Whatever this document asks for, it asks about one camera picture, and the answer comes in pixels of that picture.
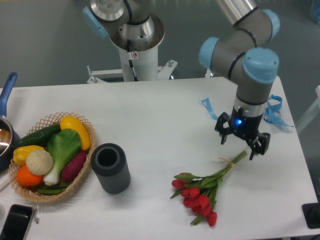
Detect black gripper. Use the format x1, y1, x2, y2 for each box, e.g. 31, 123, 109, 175
214, 108, 271, 160

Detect red tulip bouquet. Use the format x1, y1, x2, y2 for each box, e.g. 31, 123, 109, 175
170, 151, 247, 227

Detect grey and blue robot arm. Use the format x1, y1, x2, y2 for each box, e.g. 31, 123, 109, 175
82, 0, 280, 156

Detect tangled blue ribbon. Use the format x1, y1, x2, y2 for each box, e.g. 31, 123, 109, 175
263, 94, 294, 127

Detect curled blue ribbon strip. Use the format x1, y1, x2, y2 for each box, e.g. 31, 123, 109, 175
199, 97, 218, 121

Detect black device at table corner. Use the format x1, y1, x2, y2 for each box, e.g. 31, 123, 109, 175
301, 202, 320, 229

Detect dark grey ribbed vase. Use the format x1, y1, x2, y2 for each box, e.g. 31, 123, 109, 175
90, 143, 131, 195

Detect purple sweet potato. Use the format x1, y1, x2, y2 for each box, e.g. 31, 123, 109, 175
61, 151, 87, 182

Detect green bok choy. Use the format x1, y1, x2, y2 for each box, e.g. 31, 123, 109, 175
43, 128, 81, 186

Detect green pea pods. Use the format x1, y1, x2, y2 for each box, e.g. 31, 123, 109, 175
36, 184, 69, 196

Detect green cucumber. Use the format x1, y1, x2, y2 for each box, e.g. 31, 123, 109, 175
16, 124, 61, 148

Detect white steamed bun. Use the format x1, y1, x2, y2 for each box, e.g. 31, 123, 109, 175
26, 150, 53, 176

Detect woven wicker basket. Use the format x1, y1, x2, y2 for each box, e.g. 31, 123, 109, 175
8, 112, 96, 203

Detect clear pen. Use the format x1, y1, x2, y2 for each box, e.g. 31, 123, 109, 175
34, 204, 40, 224

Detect orange fruit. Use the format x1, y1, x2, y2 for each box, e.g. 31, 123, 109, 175
16, 165, 43, 187

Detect yellow bell pepper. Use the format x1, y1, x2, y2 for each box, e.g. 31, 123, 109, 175
12, 145, 44, 166

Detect black smartphone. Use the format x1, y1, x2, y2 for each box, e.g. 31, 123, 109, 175
0, 204, 34, 240

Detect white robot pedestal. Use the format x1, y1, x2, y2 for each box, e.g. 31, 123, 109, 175
82, 7, 178, 82

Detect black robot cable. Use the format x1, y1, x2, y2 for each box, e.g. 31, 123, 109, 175
126, 39, 139, 82

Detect blue handled saucepan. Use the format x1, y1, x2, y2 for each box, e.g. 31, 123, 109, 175
0, 72, 20, 171

